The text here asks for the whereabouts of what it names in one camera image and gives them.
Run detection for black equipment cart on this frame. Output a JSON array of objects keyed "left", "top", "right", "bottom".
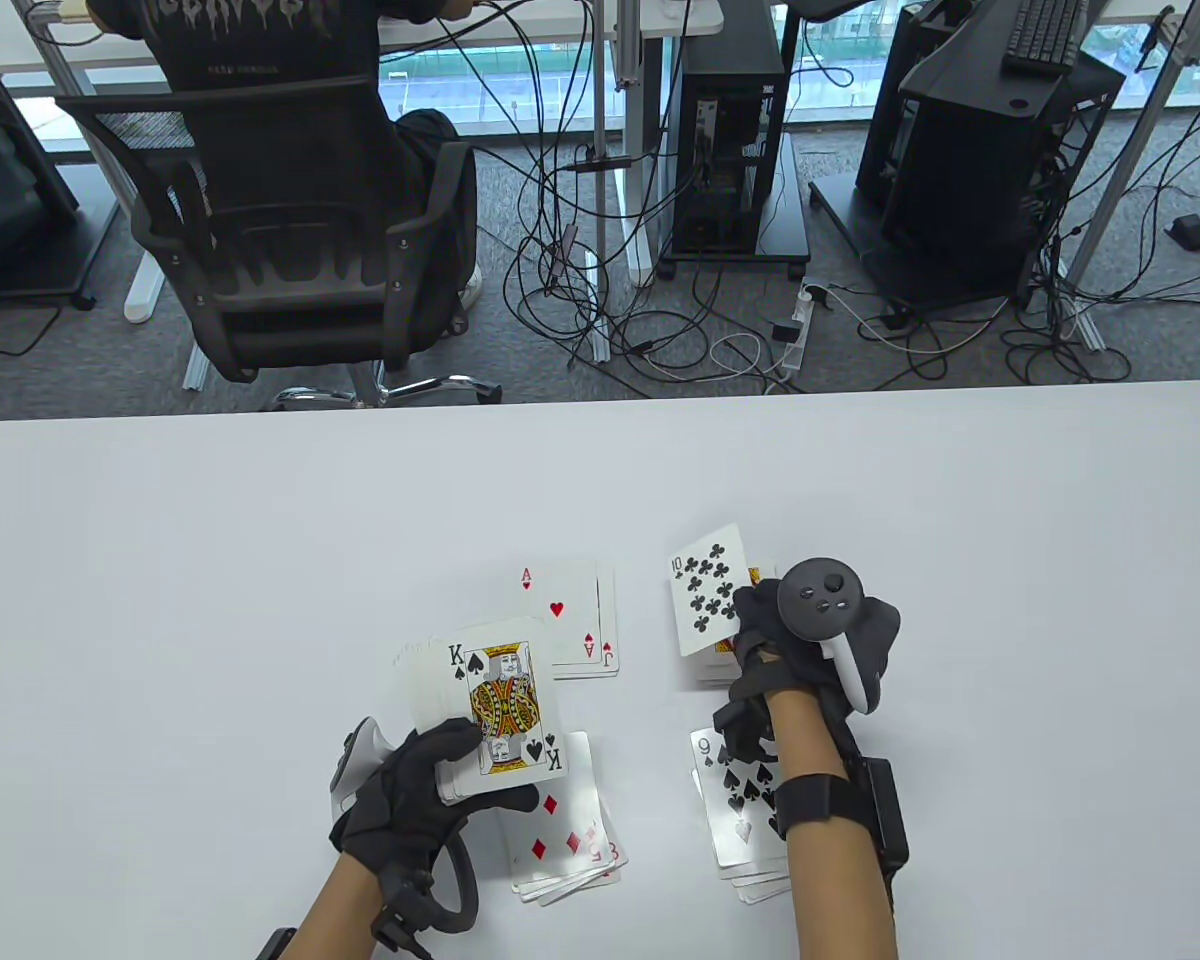
[{"left": 0, "top": 58, "right": 101, "bottom": 313}]

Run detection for person's right forearm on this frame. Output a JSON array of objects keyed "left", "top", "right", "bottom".
[{"left": 765, "top": 688, "right": 901, "bottom": 960}]

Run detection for person's left forearm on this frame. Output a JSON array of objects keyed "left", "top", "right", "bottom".
[{"left": 295, "top": 855, "right": 391, "bottom": 960}]

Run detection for tangle of black cables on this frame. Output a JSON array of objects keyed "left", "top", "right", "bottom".
[
  {"left": 500, "top": 0, "right": 793, "bottom": 386},
  {"left": 828, "top": 225, "right": 1200, "bottom": 386}
]

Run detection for person's right hand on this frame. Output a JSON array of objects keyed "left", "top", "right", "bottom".
[{"left": 728, "top": 582, "right": 869, "bottom": 717}]

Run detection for clubs face playing card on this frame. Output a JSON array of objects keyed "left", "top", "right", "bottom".
[{"left": 715, "top": 565, "right": 764, "bottom": 659}]

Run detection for red diamonds playing card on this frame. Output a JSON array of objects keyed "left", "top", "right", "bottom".
[
  {"left": 512, "top": 870, "right": 623, "bottom": 907},
  {"left": 500, "top": 732, "right": 629, "bottom": 886}
]

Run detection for large black computer case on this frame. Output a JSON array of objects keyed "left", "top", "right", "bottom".
[{"left": 878, "top": 45, "right": 1128, "bottom": 306}]

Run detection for spades card pile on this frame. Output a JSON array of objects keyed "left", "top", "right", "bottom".
[
  {"left": 720, "top": 865, "right": 793, "bottom": 906},
  {"left": 690, "top": 727, "right": 791, "bottom": 871}
]

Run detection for person's left hand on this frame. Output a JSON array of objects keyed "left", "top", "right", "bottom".
[{"left": 330, "top": 718, "right": 541, "bottom": 881}]

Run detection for white cable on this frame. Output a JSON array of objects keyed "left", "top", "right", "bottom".
[{"left": 708, "top": 332, "right": 793, "bottom": 382}]

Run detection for black mesh office chair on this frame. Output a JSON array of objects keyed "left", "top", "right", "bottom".
[{"left": 55, "top": 75, "right": 506, "bottom": 411}]

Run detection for black wrist strap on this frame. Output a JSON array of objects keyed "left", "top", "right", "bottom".
[{"left": 770, "top": 775, "right": 861, "bottom": 839}]

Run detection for black keyboard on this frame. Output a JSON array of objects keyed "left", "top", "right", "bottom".
[{"left": 1002, "top": 0, "right": 1113, "bottom": 77}]

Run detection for deck of playing cards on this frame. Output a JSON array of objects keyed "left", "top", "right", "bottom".
[{"left": 392, "top": 618, "right": 569, "bottom": 806}]

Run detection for aluminium frame leg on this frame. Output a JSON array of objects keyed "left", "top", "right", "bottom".
[
  {"left": 15, "top": 0, "right": 216, "bottom": 393},
  {"left": 1058, "top": 5, "right": 1200, "bottom": 353}
]

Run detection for black wheeled computer stand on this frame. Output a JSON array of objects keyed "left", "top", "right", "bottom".
[{"left": 658, "top": 130, "right": 813, "bottom": 281}]

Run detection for black computer tower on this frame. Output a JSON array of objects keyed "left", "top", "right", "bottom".
[
  {"left": 855, "top": 0, "right": 971, "bottom": 211},
  {"left": 672, "top": 0, "right": 791, "bottom": 256}
]

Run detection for single red heart playing card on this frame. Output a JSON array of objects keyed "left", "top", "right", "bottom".
[{"left": 518, "top": 560, "right": 601, "bottom": 668}]

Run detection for white power strip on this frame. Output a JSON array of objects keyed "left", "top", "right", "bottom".
[{"left": 780, "top": 283, "right": 833, "bottom": 379}]

